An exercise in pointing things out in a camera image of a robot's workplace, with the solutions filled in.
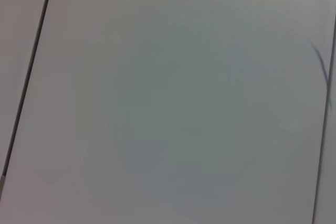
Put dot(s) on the thin dark thread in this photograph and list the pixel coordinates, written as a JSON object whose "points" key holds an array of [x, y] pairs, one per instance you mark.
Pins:
{"points": [[320, 60]]}

